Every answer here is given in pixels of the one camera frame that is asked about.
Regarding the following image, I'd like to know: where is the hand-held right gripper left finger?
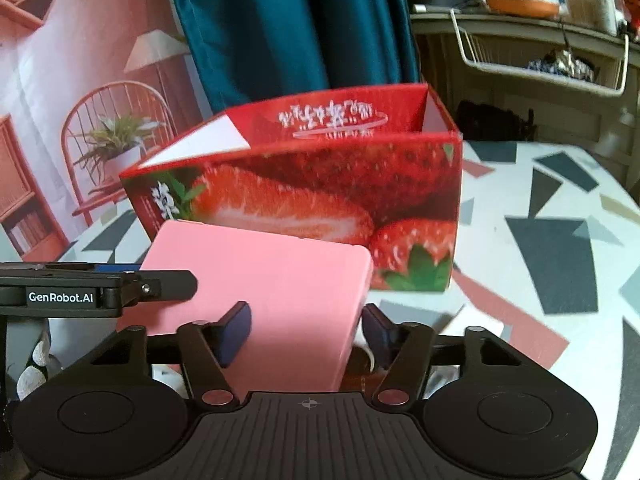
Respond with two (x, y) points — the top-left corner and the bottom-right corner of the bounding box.
(86, 301), (252, 409)

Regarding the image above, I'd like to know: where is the white wire basket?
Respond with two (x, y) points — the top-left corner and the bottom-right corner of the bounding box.
(450, 9), (630, 97)

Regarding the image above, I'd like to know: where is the black bag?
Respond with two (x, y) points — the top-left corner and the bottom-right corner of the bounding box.
(456, 100), (539, 144)

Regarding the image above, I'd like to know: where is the red strawberry print cardboard box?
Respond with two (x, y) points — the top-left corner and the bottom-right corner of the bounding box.
(119, 82), (463, 293)

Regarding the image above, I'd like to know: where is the pink box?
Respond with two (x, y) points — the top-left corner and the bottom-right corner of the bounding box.
(120, 219), (375, 394)

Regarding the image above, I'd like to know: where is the blue patterned cloth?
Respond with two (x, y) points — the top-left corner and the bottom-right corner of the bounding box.
(526, 49), (597, 82)

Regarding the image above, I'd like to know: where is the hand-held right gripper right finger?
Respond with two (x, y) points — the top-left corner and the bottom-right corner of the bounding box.
(361, 304), (535, 409)

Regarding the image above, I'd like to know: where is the pink room wall poster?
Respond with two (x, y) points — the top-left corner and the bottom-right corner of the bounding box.
(0, 0), (227, 264)

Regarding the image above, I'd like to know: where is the terrazzo patterned tablecloth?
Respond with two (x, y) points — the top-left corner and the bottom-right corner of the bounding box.
(50, 137), (640, 480)

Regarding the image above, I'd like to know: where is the teal curtain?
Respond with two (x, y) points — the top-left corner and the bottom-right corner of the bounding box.
(160, 0), (419, 114)

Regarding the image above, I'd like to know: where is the grey dressing desk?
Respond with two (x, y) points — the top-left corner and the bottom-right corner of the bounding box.
(405, 7), (640, 188)

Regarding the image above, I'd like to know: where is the orange bowl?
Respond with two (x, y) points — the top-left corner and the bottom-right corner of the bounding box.
(482, 0), (561, 17)

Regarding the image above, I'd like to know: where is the person's left hand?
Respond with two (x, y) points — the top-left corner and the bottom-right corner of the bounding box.
(10, 318), (61, 402)

